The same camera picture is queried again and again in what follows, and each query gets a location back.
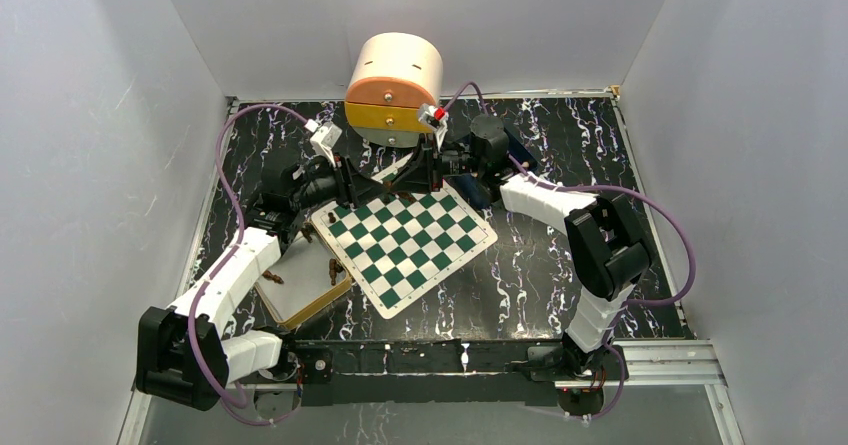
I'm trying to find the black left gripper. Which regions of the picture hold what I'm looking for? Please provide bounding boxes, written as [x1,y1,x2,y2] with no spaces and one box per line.
[290,152,389,212]

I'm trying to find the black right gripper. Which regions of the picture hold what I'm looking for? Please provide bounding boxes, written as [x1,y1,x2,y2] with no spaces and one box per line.
[389,134,485,196]

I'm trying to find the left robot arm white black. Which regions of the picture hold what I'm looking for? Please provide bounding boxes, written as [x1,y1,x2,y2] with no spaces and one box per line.
[135,155,386,411]

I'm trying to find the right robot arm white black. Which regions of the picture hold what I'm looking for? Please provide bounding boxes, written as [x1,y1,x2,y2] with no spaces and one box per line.
[387,108,654,379]

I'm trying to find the green white chess board mat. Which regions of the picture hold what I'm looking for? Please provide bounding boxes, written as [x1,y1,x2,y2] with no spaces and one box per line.
[310,181,498,319]

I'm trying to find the dark brown pawn piece top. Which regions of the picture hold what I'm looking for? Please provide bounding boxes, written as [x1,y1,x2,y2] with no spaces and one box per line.
[301,223,315,243]

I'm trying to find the blue square tray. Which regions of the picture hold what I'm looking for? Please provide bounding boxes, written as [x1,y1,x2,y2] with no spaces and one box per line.
[451,115,538,210]

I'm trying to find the dark brown pawn piece corner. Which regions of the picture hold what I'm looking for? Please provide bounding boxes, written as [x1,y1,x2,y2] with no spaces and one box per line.
[329,258,345,286]

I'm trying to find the gold metal tin tray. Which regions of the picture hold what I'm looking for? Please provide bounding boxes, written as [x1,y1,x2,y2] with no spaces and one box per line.
[255,233,353,330]

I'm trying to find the round wooden drawer cabinet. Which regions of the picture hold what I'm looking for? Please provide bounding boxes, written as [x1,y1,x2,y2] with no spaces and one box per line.
[344,32,443,148]

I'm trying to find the dark brown bishop piece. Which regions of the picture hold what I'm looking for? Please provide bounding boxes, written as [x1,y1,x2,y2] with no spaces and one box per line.
[262,271,284,285]

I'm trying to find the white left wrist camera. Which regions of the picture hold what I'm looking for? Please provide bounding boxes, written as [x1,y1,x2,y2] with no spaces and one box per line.
[305,119,342,166]

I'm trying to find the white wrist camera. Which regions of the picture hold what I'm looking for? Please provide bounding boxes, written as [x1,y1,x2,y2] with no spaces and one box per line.
[417,104,449,151]
[305,119,342,166]

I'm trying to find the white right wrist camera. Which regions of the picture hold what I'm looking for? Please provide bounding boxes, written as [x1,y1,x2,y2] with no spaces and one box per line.
[417,104,449,151]

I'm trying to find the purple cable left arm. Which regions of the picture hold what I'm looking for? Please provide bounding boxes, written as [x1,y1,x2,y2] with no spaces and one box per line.
[187,103,313,427]

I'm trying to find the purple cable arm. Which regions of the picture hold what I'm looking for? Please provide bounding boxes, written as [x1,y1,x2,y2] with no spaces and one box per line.
[440,82,698,423]
[187,103,313,427]

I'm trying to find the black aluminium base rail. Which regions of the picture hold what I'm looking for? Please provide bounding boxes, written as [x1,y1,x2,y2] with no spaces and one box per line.
[132,339,727,423]

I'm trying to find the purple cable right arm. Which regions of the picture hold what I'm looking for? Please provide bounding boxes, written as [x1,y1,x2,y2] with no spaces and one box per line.
[440,82,698,423]

